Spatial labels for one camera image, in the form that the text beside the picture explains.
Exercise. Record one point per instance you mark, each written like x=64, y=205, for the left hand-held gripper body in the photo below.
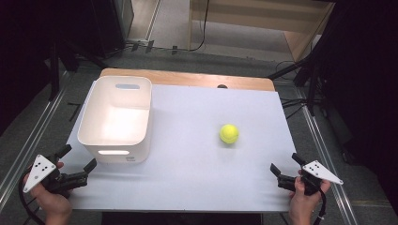
x=40, y=171

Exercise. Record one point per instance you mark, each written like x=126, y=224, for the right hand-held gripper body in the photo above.
x=314, y=173

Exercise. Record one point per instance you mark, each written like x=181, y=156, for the person's right hand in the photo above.
x=302, y=204

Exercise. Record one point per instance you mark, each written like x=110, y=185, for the person's left hand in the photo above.
x=53, y=203

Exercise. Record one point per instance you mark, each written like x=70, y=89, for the white plastic storage bin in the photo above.
x=119, y=118

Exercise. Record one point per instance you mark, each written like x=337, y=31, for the yellow tennis ball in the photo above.
x=229, y=133

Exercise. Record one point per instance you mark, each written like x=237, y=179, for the white table cover sheet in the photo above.
x=200, y=175

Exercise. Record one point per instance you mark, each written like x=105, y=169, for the black metal stand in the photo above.
x=54, y=72

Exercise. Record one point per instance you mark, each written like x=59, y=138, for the black tripod stand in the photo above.
x=308, y=78

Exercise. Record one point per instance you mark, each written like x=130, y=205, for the black curtain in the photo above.
x=34, y=50
x=366, y=78

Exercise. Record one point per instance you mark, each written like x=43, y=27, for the wooden board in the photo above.
x=187, y=78

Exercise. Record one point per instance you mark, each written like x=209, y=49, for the dark cabinet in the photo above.
x=109, y=25

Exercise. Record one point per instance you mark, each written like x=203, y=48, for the light wooden shelf unit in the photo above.
x=250, y=18

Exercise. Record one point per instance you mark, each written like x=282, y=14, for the metal floor rail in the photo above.
x=325, y=162
x=28, y=146

